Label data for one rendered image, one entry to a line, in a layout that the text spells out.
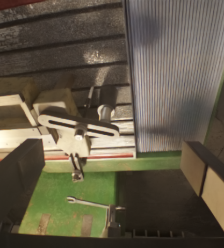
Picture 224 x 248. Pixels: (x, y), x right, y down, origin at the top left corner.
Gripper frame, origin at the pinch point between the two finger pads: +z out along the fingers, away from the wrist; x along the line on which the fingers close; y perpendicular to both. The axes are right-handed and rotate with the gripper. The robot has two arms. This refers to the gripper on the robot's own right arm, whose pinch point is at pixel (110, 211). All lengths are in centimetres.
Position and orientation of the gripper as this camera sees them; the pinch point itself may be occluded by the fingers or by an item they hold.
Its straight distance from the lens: 83.9
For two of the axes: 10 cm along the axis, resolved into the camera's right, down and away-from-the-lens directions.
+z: 0.6, -6.7, 7.4
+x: 2.9, -7.0, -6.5
